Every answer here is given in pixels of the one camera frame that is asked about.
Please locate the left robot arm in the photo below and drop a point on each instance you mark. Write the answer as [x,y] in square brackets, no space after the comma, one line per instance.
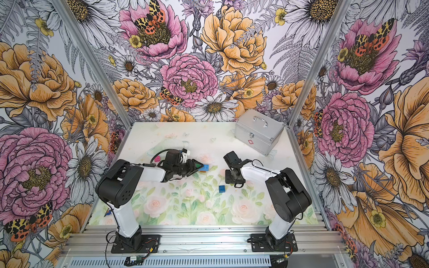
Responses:
[117,187]

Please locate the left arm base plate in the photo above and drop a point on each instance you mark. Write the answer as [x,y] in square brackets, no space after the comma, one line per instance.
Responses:
[139,243]

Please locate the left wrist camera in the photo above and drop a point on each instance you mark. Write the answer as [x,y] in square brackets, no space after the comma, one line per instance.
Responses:
[184,155]

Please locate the silver first aid case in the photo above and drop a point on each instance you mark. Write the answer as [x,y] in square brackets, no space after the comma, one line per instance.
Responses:
[258,131]

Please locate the small green circuit board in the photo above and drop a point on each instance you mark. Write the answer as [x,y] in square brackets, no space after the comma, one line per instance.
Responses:
[133,261]

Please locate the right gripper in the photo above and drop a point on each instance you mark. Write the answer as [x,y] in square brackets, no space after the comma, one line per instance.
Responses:
[228,179]

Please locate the blue long lego brick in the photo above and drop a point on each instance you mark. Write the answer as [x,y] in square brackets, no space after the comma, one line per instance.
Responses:
[205,168]

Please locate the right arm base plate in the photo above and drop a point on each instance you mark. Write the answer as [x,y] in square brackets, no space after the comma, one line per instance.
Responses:
[267,243]

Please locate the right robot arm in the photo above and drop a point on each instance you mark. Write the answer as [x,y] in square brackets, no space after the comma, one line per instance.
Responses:
[289,198]

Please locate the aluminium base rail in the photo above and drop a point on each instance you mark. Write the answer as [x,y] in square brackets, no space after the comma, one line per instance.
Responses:
[205,240]

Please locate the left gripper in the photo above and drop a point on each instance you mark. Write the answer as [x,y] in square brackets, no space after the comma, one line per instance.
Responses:
[191,166]

